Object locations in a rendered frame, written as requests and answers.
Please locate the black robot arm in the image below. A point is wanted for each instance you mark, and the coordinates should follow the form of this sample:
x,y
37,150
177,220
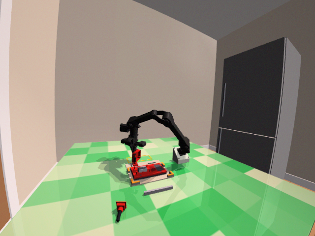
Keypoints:
x,y
167,120

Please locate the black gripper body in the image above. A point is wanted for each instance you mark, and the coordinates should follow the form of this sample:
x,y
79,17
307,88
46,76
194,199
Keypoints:
x,y
140,144

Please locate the grey long bar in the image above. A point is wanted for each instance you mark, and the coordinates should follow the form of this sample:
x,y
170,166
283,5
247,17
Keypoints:
x,y
158,190

